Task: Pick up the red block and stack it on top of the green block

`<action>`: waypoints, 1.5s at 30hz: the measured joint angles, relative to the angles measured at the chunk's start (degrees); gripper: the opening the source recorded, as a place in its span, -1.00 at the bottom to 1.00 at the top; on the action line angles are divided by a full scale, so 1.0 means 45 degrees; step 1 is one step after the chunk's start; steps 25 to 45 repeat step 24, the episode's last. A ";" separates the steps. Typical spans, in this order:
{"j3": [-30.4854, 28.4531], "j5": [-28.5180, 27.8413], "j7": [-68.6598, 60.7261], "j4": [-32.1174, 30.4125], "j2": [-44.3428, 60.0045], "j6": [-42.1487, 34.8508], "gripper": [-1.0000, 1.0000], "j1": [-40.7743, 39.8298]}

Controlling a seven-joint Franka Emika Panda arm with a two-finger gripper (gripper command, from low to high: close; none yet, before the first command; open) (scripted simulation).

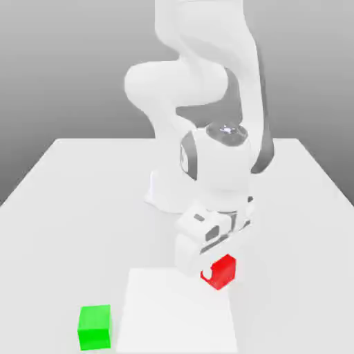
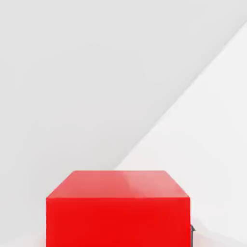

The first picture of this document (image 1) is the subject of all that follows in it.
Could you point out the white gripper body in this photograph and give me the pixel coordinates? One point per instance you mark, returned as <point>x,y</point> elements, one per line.
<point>188,255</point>

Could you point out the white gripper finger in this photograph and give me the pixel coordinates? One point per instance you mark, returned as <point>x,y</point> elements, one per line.
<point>207,272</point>

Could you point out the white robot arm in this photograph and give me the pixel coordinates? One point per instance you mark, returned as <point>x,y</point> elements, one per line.
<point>171,88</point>

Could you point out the small green cube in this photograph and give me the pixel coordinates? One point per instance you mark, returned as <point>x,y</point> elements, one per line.
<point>94,327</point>

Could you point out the small red cube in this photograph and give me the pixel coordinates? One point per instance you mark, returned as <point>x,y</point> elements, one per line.
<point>223,272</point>

